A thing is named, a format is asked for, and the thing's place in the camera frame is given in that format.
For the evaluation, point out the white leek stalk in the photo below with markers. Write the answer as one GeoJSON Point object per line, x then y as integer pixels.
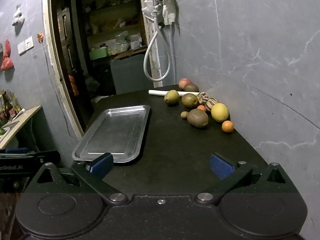
{"type": "Point", "coordinates": [158, 93]}

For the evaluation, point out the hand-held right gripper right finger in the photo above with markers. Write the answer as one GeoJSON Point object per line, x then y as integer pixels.
{"type": "Point", "coordinates": [221, 168]}

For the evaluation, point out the small brown round fruit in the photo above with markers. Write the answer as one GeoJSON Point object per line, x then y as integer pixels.
{"type": "Point", "coordinates": [184, 115]}

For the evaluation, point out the metal wall tap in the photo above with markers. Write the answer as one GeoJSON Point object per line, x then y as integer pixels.
{"type": "Point", "coordinates": [157, 5]}

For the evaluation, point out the striped tiger plush toy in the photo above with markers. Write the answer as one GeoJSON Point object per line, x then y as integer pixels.
{"type": "Point", "coordinates": [203, 98]}

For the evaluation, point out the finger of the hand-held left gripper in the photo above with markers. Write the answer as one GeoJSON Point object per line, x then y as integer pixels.
{"type": "Point", "coordinates": [37, 155]}

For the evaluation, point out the green-yellow round fruit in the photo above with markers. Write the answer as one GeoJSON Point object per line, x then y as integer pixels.
{"type": "Point", "coordinates": [171, 98]}

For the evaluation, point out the white cloth rag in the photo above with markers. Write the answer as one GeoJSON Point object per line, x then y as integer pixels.
{"type": "Point", "coordinates": [170, 7]}

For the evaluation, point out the red plastic bag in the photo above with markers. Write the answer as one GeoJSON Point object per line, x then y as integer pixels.
{"type": "Point", "coordinates": [7, 48]}
{"type": "Point", "coordinates": [6, 63]}

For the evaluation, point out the striped small melon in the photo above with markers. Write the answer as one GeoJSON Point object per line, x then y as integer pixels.
{"type": "Point", "coordinates": [212, 104]}

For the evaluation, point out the steel tray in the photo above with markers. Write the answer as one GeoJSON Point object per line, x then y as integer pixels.
{"type": "Point", "coordinates": [115, 132]}

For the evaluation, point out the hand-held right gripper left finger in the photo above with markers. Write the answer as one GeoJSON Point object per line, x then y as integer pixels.
{"type": "Point", "coordinates": [100, 166]}

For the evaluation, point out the white door frame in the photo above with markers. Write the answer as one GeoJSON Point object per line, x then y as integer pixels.
{"type": "Point", "coordinates": [50, 55]}

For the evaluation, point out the grey cabinet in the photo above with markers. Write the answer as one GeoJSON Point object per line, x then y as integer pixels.
{"type": "Point", "coordinates": [132, 72]}

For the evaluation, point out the wooden shelf with clutter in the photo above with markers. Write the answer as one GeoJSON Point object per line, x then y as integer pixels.
{"type": "Point", "coordinates": [112, 22]}

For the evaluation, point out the large brown kiwi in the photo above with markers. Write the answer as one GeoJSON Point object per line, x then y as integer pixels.
{"type": "Point", "coordinates": [197, 118]}

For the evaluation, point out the clear plastic bag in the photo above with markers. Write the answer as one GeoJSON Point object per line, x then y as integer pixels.
{"type": "Point", "coordinates": [148, 1]}

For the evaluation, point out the green box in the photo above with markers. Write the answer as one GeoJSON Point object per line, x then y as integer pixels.
{"type": "Point", "coordinates": [98, 53]}

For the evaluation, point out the dark wooden door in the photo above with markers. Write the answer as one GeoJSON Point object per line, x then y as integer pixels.
{"type": "Point", "coordinates": [68, 55]}

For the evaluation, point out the yellow plush duck toy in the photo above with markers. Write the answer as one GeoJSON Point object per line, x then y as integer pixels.
{"type": "Point", "coordinates": [220, 112]}

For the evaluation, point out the red apple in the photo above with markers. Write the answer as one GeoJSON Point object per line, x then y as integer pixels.
{"type": "Point", "coordinates": [183, 82]}

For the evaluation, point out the beige kitchen counter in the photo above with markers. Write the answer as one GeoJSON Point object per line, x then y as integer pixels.
{"type": "Point", "coordinates": [22, 122]}

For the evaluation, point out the dark glass bottle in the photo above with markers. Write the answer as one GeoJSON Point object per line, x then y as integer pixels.
{"type": "Point", "coordinates": [6, 106]}

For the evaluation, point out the white crumpled wall bag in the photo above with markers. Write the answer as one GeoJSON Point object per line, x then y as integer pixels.
{"type": "Point", "coordinates": [18, 16]}

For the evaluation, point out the white wall switch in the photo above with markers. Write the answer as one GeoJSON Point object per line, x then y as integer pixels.
{"type": "Point", "coordinates": [25, 45]}

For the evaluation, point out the orange plastic bag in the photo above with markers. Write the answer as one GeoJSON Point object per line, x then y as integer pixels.
{"type": "Point", "coordinates": [72, 85]}

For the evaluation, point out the small orange tangerine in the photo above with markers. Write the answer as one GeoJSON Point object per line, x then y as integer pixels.
{"type": "Point", "coordinates": [201, 108]}

